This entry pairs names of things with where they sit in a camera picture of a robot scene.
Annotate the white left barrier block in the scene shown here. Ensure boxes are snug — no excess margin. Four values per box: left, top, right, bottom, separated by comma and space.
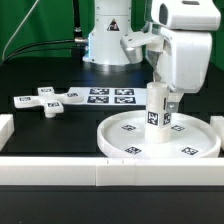
0, 114, 14, 151

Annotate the white round table top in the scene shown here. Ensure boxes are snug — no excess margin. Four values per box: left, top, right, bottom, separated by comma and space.
97, 110, 221, 159

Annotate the white marker sheet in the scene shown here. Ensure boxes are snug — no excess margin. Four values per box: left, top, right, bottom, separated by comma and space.
62, 87, 146, 106

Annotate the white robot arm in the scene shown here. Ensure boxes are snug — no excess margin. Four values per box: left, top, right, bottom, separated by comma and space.
83, 0, 221, 112

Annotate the white right barrier block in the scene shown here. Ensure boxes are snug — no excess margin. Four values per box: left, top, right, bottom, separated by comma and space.
210, 116, 224, 151

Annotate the grey cable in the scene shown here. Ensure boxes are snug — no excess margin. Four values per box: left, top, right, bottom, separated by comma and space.
1, 0, 40, 62

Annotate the white cross-shaped table base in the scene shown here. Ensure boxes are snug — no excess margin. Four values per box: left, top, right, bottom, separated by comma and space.
14, 87, 84, 118

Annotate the white barrier block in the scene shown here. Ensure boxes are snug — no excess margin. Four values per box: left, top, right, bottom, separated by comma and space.
210, 116, 224, 151
0, 114, 14, 151

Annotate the black cable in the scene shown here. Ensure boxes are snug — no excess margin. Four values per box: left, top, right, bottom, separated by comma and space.
0, 39, 88, 66

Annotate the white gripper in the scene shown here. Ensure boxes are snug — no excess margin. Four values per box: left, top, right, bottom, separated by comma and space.
146, 27, 212, 113

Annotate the white front barrier wall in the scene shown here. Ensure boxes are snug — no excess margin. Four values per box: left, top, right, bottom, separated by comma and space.
0, 157, 224, 186

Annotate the black vertical cable connector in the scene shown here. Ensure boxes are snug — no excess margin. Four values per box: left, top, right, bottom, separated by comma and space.
71, 0, 83, 61

